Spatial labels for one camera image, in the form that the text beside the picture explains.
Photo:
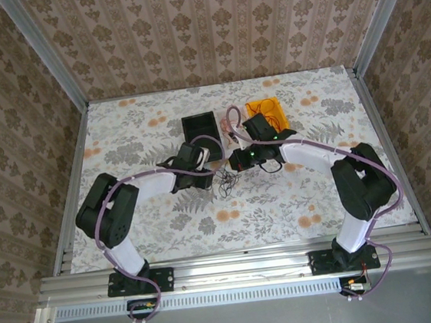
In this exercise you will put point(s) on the floral tablecloth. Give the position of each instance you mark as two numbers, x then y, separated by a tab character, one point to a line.
246	235

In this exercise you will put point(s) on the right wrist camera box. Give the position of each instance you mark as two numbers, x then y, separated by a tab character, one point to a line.
243	142

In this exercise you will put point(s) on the aluminium table side rail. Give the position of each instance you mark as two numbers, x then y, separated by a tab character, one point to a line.
77	147
385	132

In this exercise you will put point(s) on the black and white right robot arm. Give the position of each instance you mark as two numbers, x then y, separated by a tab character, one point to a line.
361	188

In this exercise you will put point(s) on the aluminium frame post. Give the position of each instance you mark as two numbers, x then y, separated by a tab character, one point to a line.
381	16
46	56

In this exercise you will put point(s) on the small black controller board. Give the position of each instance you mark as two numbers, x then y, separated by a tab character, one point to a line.
138	310
354	287

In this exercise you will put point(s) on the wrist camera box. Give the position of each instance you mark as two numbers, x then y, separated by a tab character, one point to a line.
243	142
204	157

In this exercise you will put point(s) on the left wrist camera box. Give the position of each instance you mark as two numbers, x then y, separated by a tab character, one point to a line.
204	157

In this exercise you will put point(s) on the translucent white plastic bin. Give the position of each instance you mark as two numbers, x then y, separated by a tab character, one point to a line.
227	129

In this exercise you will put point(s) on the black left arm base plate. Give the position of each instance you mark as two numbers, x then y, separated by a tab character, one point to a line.
162	280

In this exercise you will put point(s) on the yellow plastic bin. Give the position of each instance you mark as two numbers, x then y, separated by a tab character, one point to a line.
252	107

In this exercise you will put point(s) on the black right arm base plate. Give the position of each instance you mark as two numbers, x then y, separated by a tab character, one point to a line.
319	264

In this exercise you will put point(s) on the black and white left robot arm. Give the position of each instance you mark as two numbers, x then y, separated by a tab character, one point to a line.
105	215

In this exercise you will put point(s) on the black plastic bin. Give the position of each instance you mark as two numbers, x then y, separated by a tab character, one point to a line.
200	126

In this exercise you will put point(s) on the aluminium mounting rail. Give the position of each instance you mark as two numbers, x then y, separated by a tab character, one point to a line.
242	268

